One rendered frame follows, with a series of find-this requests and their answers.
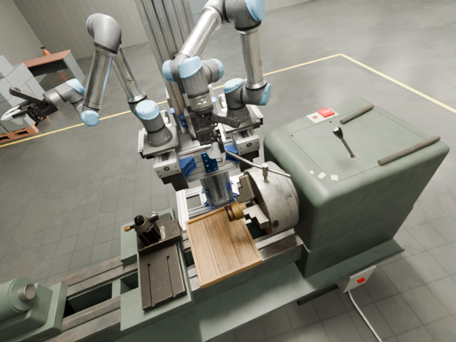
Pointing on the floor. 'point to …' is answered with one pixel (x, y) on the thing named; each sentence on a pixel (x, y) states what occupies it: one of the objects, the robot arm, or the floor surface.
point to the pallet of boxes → (11, 77)
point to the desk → (47, 65)
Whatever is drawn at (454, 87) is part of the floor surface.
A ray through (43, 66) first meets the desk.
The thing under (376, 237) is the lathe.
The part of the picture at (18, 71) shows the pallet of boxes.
